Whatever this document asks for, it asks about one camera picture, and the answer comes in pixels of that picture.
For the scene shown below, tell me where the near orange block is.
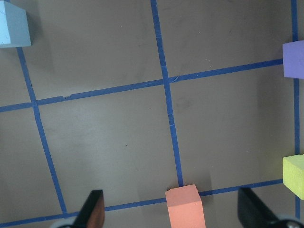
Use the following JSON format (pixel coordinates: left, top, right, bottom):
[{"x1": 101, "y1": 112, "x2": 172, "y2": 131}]
[{"x1": 165, "y1": 184, "x2": 206, "y2": 228}]

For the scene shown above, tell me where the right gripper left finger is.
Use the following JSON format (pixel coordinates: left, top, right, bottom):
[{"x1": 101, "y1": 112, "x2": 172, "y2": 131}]
[{"x1": 73, "y1": 190, "x2": 105, "y2": 228}]

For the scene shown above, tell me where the right purple block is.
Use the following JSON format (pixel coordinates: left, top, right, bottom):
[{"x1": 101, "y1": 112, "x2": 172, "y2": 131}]
[{"x1": 283, "y1": 40, "x2": 304, "y2": 79}]

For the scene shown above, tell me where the yellow block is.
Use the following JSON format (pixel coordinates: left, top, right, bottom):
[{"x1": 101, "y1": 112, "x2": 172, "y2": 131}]
[{"x1": 282, "y1": 154, "x2": 304, "y2": 200}]

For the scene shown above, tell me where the light blue block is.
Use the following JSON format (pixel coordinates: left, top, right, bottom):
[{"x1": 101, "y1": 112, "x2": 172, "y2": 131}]
[{"x1": 0, "y1": 0, "x2": 31, "y2": 48}]

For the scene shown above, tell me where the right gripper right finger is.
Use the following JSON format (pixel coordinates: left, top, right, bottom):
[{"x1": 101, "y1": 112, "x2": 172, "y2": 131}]
[{"x1": 237, "y1": 188, "x2": 285, "y2": 228}]

